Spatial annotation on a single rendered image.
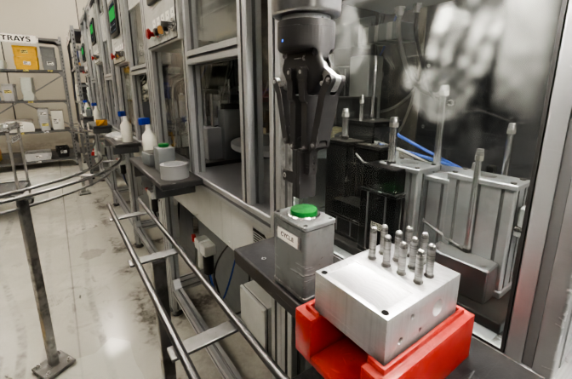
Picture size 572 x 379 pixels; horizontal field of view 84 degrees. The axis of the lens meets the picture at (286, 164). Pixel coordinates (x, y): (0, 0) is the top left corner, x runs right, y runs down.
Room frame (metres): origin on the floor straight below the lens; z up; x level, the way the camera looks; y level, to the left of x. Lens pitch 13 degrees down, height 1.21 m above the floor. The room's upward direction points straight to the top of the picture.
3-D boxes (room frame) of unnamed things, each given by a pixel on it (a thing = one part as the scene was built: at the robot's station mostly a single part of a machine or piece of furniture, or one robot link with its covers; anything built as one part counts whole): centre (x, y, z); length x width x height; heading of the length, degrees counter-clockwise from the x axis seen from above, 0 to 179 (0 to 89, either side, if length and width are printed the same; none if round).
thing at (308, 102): (0.44, -0.03, 1.18); 0.04 x 0.01 x 0.11; 126
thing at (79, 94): (4.96, 2.88, 1.00); 1.30 x 0.51 x 2.00; 35
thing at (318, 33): (0.45, -0.03, 1.25); 0.08 x 0.07 x 0.09; 36
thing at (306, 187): (0.44, -0.03, 1.09); 0.03 x 0.01 x 0.07; 126
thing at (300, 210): (0.45, -0.03, 1.03); 0.04 x 0.04 x 0.02
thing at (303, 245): (0.45, -0.03, 0.97); 0.08 x 0.08 x 0.12; 35
